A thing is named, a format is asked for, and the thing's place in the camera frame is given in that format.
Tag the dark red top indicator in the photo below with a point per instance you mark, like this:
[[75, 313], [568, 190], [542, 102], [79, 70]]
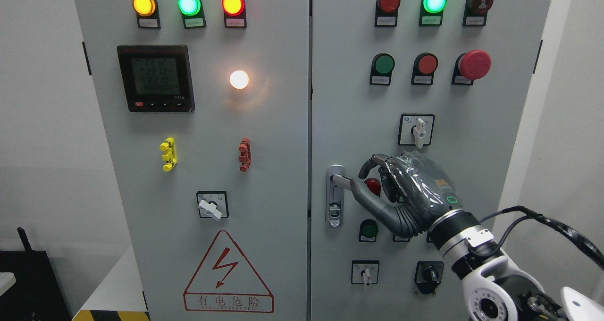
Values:
[[386, 13]]

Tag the black digital power meter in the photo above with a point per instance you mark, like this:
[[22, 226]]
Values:
[[156, 78]]

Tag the red push button lower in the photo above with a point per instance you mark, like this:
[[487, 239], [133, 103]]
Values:
[[400, 239]]

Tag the yellow indicator light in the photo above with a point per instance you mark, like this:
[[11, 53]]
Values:
[[147, 13]]

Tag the white rotary switch upper right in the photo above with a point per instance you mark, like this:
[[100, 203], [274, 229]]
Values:
[[416, 129]]

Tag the black rotary knob switch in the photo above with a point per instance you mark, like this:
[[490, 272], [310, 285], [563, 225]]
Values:
[[428, 276]]

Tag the white rotary switch left door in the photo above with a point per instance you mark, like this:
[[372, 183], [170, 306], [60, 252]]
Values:
[[213, 205]]

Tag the dark red indicator middle left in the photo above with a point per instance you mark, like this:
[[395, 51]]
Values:
[[373, 185]]

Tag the red emergency stop button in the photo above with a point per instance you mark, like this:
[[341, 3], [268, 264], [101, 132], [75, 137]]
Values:
[[470, 66]]

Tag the green push button upper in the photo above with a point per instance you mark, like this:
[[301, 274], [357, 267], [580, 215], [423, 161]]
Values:
[[381, 69]]

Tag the dark red indicator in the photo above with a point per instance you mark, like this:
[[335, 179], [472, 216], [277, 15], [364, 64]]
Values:
[[373, 185], [386, 13]]

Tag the red lit indicator light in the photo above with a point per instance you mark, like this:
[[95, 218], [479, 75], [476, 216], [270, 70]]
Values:
[[234, 13]]

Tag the grey cabinet door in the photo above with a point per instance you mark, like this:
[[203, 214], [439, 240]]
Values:
[[268, 202], [475, 126]]

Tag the white rotary switch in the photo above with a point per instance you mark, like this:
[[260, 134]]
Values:
[[416, 129], [365, 273]]

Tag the silver door handle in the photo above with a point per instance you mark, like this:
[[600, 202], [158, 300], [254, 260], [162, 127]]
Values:
[[336, 186]]

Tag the red push button upper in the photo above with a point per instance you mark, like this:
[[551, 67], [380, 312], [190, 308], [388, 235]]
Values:
[[424, 68]]

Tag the red push button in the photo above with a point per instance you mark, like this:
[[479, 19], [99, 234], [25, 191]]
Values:
[[424, 68], [400, 239]]

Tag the white rotary switch lower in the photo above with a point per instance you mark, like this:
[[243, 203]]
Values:
[[365, 273]]

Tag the grey left cabinet door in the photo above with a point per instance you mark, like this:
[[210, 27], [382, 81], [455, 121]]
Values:
[[268, 202]]

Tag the red terminal connector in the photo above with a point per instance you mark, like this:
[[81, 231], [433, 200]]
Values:
[[245, 154]]

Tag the green push button lower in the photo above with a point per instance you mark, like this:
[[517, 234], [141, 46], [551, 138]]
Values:
[[369, 230]]

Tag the white glowing indicator light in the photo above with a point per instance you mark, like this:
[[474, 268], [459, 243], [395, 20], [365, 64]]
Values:
[[239, 79]]

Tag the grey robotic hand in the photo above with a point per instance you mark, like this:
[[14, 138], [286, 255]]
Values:
[[419, 191]]

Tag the green indicator light left door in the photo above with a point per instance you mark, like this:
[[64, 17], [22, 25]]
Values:
[[192, 13]]

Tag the green top right indicator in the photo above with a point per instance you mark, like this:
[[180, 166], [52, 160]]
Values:
[[432, 12]]

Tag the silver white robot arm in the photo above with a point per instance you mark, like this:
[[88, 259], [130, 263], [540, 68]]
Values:
[[494, 288]]

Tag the grey right cabinet door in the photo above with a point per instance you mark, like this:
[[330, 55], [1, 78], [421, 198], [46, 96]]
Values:
[[475, 126]]

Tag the yellow terminal connector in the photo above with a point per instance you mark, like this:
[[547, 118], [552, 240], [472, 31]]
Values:
[[169, 154]]

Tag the green push button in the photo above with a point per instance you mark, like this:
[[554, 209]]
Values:
[[381, 69], [369, 230]]

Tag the red electric warning sticker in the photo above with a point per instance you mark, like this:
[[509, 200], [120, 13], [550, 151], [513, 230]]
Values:
[[226, 281]]

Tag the dark red buzzer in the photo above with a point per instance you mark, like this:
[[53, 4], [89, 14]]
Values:
[[476, 12]]

